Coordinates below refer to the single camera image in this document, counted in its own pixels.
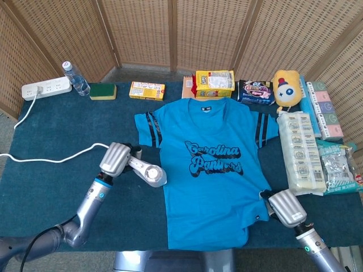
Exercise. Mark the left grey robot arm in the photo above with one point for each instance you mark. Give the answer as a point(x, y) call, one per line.
point(90, 204)

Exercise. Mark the blue Carolina Panthers t-shirt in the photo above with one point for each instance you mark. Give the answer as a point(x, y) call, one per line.
point(215, 204)

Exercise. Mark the green pink tissue multipack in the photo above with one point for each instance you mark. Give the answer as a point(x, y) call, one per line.
point(326, 113)

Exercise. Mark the white handheld steam iron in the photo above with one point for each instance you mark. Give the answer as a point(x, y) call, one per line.
point(156, 181)

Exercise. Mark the white power strip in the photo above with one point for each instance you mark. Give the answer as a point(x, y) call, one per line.
point(56, 85)

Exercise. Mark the green and yellow sponge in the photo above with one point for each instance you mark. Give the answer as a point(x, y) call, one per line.
point(102, 90)

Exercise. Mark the pale grey floor equipment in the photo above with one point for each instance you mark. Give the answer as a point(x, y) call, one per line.
point(350, 259)

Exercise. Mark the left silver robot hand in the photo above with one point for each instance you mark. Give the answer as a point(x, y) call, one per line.
point(113, 158)

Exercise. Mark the yellow cardboard snack box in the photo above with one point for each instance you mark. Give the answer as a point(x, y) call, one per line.
point(147, 91)

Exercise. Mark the brown spiral notebook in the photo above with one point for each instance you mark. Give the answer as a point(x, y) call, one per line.
point(187, 86)

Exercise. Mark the dark teal table cover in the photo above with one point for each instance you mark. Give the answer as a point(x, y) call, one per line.
point(56, 124)

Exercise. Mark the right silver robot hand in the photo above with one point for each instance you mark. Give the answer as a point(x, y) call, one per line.
point(287, 208)

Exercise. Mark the rattan folding screen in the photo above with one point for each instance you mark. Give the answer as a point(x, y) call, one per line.
point(141, 28)

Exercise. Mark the yellow plush toy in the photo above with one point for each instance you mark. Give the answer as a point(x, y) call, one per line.
point(286, 90)

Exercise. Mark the dark purple snack pack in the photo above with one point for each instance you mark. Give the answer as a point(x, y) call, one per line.
point(255, 92)

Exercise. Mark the white plastic bag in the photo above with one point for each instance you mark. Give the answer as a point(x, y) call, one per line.
point(300, 153)

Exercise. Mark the light blue long pack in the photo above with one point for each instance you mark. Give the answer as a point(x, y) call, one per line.
point(306, 107)

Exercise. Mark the yellow Lipo snack bag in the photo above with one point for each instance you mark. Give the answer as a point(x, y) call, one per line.
point(215, 82)

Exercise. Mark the clear plastic water bottle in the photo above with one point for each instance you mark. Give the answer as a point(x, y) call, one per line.
point(76, 80)

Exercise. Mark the teal bag of silver sachets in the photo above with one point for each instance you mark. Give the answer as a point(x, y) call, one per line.
point(336, 167)

